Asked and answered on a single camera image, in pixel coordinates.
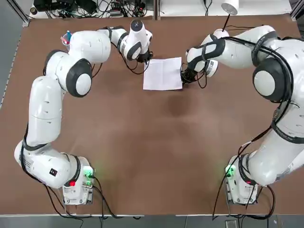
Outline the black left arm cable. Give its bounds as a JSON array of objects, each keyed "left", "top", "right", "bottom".
[{"left": 20, "top": 26, "right": 154, "bottom": 219}]

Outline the aluminium frame rail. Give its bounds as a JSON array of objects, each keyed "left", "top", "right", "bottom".
[
  {"left": 290, "top": 0, "right": 304, "bottom": 22},
  {"left": 8, "top": 0, "right": 31, "bottom": 26}
]

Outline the white desk lamp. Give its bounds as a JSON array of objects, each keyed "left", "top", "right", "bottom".
[{"left": 212, "top": 0, "right": 239, "bottom": 40}]

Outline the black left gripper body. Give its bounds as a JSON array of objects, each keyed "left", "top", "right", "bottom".
[{"left": 138, "top": 48, "right": 153, "bottom": 65}]

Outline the white A4 paper sheet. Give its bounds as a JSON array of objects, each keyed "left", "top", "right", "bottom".
[{"left": 142, "top": 57, "right": 183, "bottom": 91}]

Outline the black lamp power cable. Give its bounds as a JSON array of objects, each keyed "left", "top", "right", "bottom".
[{"left": 227, "top": 23, "right": 266, "bottom": 31}]

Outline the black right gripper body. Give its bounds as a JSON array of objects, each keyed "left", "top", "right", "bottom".
[{"left": 184, "top": 66, "right": 199, "bottom": 84}]

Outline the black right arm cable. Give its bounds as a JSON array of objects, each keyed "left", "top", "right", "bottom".
[{"left": 198, "top": 28, "right": 304, "bottom": 220}]

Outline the aluminium frame post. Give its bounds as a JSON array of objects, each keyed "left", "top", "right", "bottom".
[{"left": 153, "top": 0, "right": 161, "bottom": 21}]

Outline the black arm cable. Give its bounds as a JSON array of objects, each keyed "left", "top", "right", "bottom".
[
  {"left": 198, "top": 28, "right": 304, "bottom": 220},
  {"left": 20, "top": 26, "right": 154, "bottom": 219}
]

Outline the clear plastic pen cup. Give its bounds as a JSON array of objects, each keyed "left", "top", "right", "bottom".
[{"left": 60, "top": 33, "right": 72, "bottom": 52}]

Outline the black equipment box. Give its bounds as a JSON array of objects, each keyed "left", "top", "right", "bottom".
[{"left": 33, "top": 0, "right": 76, "bottom": 11}]

